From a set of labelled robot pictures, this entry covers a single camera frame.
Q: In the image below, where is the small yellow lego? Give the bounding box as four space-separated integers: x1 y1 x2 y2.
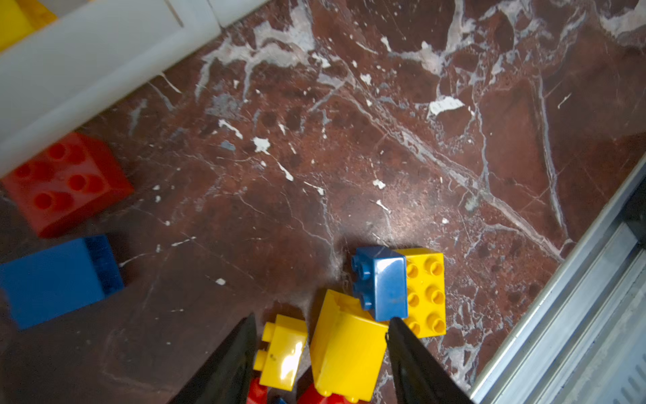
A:
253 315 308 392

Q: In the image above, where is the red lego near bin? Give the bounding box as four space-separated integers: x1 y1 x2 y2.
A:
2 132 134 238

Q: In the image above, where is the long red lego lower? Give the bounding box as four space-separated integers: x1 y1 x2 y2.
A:
297 384 352 404

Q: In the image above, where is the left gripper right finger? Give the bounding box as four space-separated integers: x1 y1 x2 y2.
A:
387 317 473 404

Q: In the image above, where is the red lego lower square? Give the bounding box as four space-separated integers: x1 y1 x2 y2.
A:
247 378 268 404

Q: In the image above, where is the white three-compartment sorting bin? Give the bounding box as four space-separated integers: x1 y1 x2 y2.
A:
1 1 262 174

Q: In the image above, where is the blue lego top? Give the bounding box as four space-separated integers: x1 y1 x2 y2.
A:
1 235 124 330

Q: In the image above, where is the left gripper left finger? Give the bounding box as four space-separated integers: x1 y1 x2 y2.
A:
170 314 257 403

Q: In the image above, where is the small blue lego centre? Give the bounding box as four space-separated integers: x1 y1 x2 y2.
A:
351 246 409 323

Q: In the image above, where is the long yellow lego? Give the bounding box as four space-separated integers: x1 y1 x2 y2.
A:
396 247 447 338

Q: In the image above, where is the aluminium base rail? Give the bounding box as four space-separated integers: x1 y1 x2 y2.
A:
469 162 645 403

